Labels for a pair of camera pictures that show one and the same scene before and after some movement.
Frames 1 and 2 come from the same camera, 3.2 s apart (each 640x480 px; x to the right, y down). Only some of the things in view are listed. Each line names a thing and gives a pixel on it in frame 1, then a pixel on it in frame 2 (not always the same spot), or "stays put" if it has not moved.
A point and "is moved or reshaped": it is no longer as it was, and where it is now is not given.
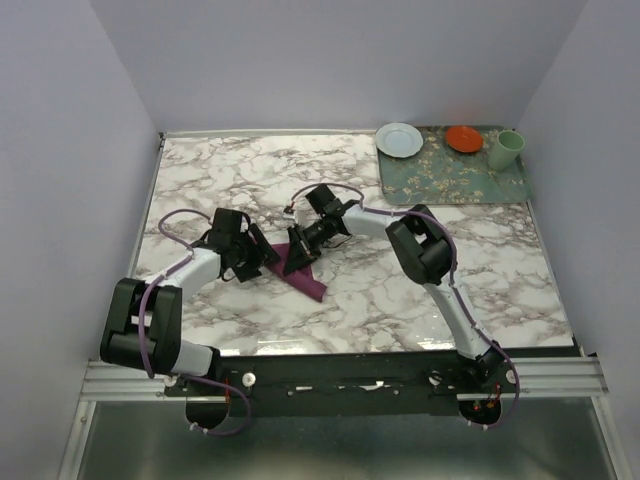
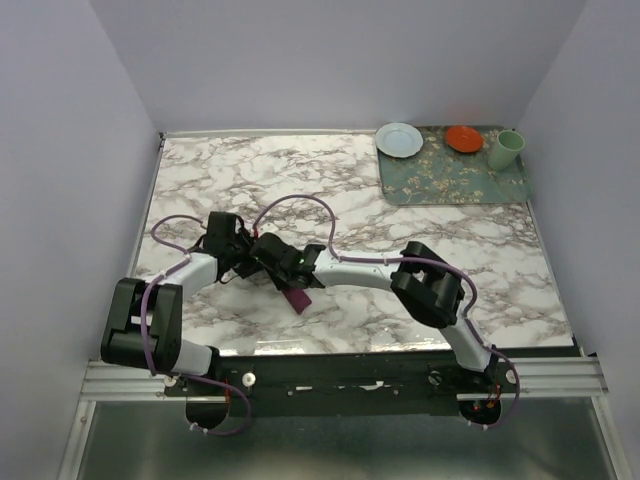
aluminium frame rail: (570, 375) stays put
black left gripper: (262, 253) stays put
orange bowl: (464, 138) stays put
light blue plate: (399, 139) stays put
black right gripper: (298, 257) to (280, 283)
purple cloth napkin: (302, 280) is moved or reshaped
